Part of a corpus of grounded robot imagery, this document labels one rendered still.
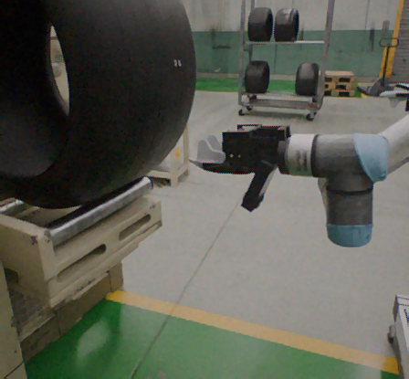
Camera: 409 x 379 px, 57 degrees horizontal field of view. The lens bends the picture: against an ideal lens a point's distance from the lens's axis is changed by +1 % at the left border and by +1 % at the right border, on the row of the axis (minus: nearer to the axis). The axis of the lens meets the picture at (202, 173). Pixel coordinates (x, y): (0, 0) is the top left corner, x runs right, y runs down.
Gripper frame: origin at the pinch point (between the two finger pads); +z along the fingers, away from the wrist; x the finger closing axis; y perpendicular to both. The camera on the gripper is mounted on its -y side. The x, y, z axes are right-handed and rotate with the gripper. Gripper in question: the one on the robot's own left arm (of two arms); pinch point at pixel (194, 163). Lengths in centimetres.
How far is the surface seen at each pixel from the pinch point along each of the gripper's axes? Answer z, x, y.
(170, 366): 43, -31, -97
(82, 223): 18.5, 15.7, -8.9
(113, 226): 17.6, 8.6, -12.9
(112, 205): 18.5, 6.7, -8.6
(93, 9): 4.8, 16.3, 29.0
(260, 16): 172, -514, 72
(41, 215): 48, 4, -15
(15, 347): 29, 30, -31
